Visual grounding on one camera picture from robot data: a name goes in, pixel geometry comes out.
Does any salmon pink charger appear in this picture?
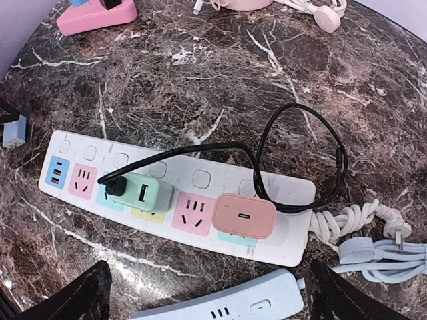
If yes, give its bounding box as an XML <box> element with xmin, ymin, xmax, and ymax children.
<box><xmin>212</xmin><ymin>193</ymin><xmax>277</xmax><ymax>239</ymax></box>

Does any black plug on hub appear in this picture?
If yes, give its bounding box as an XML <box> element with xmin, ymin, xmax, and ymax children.
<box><xmin>99</xmin><ymin>0</ymin><xmax>122</xmax><ymax>10</ymax></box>

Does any grey-blue charger cube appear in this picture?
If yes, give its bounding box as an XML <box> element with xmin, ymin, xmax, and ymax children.
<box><xmin>3</xmin><ymin>115</ymin><xmax>27</xmax><ymax>149</ymax></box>

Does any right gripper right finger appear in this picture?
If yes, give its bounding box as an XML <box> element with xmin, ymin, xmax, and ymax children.
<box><xmin>310</xmin><ymin>259</ymin><xmax>407</xmax><ymax>320</ymax></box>

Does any pink triangular power hub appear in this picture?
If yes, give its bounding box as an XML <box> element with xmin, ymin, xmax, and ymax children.
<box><xmin>57</xmin><ymin>1</ymin><xmax>137</xmax><ymax>36</ymax></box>

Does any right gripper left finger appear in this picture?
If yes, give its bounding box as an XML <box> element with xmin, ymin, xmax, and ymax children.
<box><xmin>13</xmin><ymin>260</ymin><xmax>111</xmax><ymax>319</ymax></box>

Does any black USB cable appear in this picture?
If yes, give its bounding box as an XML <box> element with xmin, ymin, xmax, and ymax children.
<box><xmin>97</xmin><ymin>103</ymin><xmax>348</xmax><ymax>213</ymax></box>

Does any blue power strip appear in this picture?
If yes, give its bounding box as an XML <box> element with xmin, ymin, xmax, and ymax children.
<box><xmin>133</xmin><ymin>269</ymin><xmax>304</xmax><ymax>320</ymax></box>

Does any pink white round socket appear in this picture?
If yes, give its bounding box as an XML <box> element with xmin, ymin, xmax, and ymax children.
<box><xmin>211</xmin><ymin>0</ymin><xmax>274</xmax><ymax>11</ymax></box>

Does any white strip power cord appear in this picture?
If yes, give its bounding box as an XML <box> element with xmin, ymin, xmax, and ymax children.
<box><xmin>310</xmin><ymin>199</ymin><xmax>413</xmax><ymax>254</ymax></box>

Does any blue plug on hub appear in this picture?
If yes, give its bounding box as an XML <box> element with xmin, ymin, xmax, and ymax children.
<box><xmin>69</xmin><ymin>0</ymin><xmax>89</xmax><ymax>7</ymax></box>

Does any blue strip power cord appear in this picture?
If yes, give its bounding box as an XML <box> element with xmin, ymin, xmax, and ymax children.
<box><xmin>332</xmin><ymin>238</ymin><xmax>427</xmax><ymax>285</ymax></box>

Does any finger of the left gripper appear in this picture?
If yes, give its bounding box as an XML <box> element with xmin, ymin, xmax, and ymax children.
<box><xmin>0</xmin><ymin>98</ymin><xmax>20</xmax><ymax>123</ymax></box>

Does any white multicolour power strip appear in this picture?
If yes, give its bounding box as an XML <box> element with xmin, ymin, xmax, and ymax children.
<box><xmin>39</xmin><ymin>130</ymin><xmax>311</xmax><ymax>267</ymax></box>

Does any green USB charger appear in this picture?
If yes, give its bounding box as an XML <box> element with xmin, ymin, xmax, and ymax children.
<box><xmin>105</xmin><ymin>173</ymin><xmax>174</xmax><ymax>213</ymax></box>

